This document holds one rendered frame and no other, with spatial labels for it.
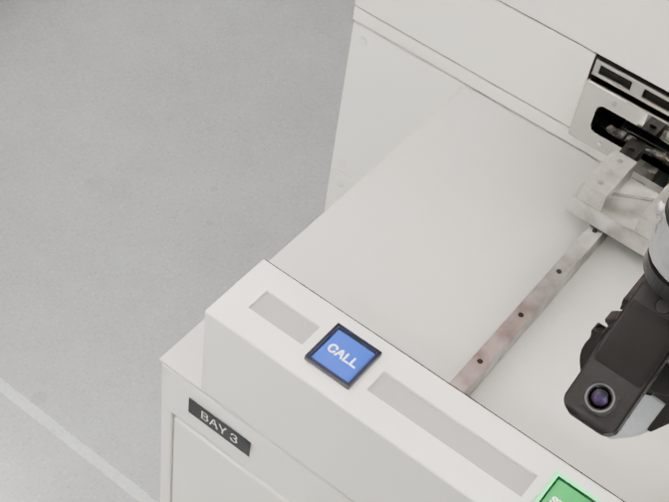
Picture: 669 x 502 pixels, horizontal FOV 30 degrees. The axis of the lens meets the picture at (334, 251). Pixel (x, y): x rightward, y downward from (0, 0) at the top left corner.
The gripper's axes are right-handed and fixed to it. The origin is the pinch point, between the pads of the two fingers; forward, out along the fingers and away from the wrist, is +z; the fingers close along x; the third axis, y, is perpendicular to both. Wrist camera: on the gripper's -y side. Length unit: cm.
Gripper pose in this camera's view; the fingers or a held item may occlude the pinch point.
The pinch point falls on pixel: (605, 430)
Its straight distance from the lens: 107.1
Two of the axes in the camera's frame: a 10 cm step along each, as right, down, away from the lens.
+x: -7.9, -5.2, 3.3
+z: -1.1, 6.5, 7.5
